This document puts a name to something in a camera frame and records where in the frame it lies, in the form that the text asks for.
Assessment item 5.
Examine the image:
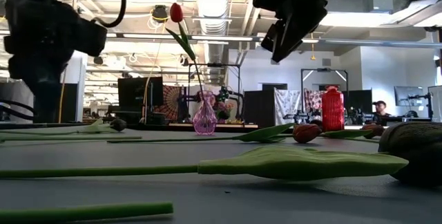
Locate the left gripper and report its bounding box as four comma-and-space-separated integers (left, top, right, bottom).
2, 0, 108, 80

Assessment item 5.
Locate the red fabric tulip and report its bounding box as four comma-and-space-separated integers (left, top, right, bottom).
0, 201, 174, 224
320, 122, 386, 140
106, 122, 323, 144
164, 2, 207, 114

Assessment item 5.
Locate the red ribbed glass vase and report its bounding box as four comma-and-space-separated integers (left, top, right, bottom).
321, 85, 345, 132

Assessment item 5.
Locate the pink glass vase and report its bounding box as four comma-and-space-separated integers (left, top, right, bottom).
192, 91, 218, 136

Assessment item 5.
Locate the black stand pole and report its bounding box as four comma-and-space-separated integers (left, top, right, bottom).
32, 77, 66, 124

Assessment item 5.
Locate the grey partition panel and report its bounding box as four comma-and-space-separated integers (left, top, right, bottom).
0, 81, 35, 124

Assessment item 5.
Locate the white patterned cloth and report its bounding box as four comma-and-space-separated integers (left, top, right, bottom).
274, 88, 302, 125

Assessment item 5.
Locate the pink patterned cloth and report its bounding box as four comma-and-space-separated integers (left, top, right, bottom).
303, 88, 325, 113

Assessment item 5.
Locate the black partition panel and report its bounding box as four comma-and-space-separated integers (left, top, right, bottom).
243, 90, 276, 129

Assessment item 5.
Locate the background flower bunch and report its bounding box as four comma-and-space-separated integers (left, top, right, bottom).
215, 101, 236, 120

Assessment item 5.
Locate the person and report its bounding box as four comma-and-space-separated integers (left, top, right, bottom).
372, 100, 393, 118

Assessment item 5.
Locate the mandala pattern tapestry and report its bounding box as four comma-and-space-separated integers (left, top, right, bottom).
153, 84, 183, 121

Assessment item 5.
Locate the grey computer monitor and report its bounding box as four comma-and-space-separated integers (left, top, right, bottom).
394, 85, 425, 107

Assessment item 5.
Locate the blue grey table mat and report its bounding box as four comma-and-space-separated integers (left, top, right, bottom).
0, 127, 442, 224

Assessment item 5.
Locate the yellow hanging cord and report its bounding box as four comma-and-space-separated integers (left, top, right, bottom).
309, 33, 317, 62

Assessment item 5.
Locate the black metal rig frame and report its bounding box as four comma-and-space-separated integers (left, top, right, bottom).
300, 67, 349, 92
187, 62, 242, 124

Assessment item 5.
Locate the yellow power cable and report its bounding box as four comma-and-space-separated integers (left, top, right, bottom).
57, 67, 67, 124

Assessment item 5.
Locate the silver ventilation duct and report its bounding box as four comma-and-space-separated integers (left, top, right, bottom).
191, 0, 231, 80

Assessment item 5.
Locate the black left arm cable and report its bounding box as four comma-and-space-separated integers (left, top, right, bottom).
55, 0, 127, 29

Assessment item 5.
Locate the ceiling reel with yellow cable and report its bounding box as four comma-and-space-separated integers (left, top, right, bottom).
142, 4, 171, 123

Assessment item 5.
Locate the black aluminium table frame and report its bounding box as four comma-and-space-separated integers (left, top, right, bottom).
0, 122, 263, 131

